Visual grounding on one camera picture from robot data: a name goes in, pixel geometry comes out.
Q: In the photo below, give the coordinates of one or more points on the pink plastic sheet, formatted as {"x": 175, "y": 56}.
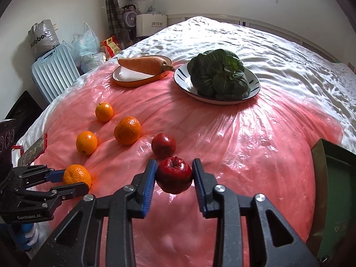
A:
{"x": 260, "y": 146}

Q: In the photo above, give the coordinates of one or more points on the white cardboard box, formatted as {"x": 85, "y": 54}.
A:
{"x": 149, "y": 24}

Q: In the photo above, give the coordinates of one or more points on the lower purple fan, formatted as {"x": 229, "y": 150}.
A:
{"x": 129, "y": 18}

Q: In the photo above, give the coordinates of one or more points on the red-edged phone on bed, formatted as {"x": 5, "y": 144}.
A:
{"x": 33, "y": 152}

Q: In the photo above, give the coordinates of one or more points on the orange carrot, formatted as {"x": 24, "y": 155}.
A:
{"x": 147, "y": 65}

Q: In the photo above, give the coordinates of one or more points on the blue white glove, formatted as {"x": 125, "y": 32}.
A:
{"x": 25, "y": 236}

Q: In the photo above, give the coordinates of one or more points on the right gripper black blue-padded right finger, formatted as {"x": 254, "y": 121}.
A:
{"x": 272, "y": 240}

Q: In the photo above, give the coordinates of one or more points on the orange-rimmed oval dish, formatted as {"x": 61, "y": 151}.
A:
{"x": 128, "y": 78}

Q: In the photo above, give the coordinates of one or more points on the translucent blue plastic bag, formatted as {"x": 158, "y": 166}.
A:
{"x": 85, "y": 50}

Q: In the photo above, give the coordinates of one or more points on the green shallow tray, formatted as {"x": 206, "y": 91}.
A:
{"x": 334, "y": 212}

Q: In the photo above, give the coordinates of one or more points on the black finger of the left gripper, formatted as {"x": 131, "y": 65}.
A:
{"x": 55, "y": 196}

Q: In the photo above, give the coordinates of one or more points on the grey plastic bag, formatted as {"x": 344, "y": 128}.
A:
{"x": 42, "y": 38}

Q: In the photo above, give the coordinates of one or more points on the red apple back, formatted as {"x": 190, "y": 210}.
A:
{"x": 163, "y": 146}

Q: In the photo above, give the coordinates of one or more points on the mandarin orange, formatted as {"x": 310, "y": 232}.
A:
{"x": 128, "y": 131}

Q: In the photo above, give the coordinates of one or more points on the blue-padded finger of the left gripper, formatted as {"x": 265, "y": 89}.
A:
{"x": 29, "y": 176}

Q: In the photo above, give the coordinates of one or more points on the black-rimmed white plate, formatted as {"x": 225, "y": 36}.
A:
{"x": 183, "y": 79}

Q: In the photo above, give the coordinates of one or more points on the plaid scarf on rack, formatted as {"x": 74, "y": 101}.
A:
{"x": 116, "y": 24}

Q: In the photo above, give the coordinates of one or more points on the red apple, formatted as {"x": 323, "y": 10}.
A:
{"x": 163, "y": 146}
{"x": 174, "y": 175}

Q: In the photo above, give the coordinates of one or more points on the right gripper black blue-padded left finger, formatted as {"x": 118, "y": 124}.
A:
{"x": 77, "y": 239}

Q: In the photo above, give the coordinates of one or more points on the red yellow snack box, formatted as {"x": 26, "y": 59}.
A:
{"x": 110, "y": 47}

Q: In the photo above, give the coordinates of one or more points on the small orange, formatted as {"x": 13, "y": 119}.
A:
{"x": 104, "y": 112}

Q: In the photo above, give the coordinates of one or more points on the dark green leafy vegetable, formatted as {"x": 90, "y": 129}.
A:
{"x": 219, "y": 74}

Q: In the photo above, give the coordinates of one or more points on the light blue suitcase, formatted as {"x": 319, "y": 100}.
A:
{"x": 54, "y": 72}

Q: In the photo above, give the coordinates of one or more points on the large mandarin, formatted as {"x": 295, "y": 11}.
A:
{"x": 77, "y": 174}

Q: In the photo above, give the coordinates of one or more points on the white bed quilt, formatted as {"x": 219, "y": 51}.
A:
{"x": 277, "y": 63}

